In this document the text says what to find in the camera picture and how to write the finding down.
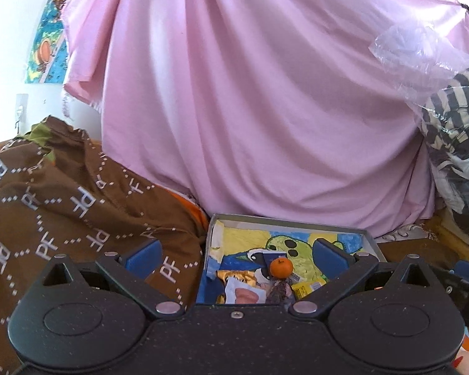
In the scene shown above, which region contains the grey tray with cartoon liner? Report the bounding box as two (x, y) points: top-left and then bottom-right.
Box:
(196, 214), (386, 304)

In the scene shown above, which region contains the clear bag of clothes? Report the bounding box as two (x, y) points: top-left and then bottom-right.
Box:
(370, 22), (469, 235)

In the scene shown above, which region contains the cartoon wall poster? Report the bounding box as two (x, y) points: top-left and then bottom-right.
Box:
(25, 0), (70, 84)

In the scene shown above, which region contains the wooden bed frame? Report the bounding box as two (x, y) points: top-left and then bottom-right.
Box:
(374, 208), (469, 269)

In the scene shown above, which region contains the blue white long packet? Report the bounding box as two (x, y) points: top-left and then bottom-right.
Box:
(246, 249), (279, 278)

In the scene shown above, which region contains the small orange tangerine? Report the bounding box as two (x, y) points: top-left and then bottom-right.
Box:
(269, 257), (294, 280)

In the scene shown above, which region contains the gold jerky packet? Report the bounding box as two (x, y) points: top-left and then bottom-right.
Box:
(217, 270), (267, 305)

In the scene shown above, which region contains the pink sausages white packet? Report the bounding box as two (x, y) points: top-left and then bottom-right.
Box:
(225, 278), (266, 305)

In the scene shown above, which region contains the white wall socket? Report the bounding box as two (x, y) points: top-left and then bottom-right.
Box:
(14, 93), (28, 135)

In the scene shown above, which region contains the yellow snack bar packet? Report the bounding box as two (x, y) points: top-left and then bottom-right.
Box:
(291, 278), (326, 301)

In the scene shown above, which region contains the brown PF patterned quilt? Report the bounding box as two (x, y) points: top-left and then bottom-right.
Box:
(0, 117), (208, 374)

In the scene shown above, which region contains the dark dried snack clear wrapper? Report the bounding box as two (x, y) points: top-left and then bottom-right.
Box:
(266, 279), (295, 307)

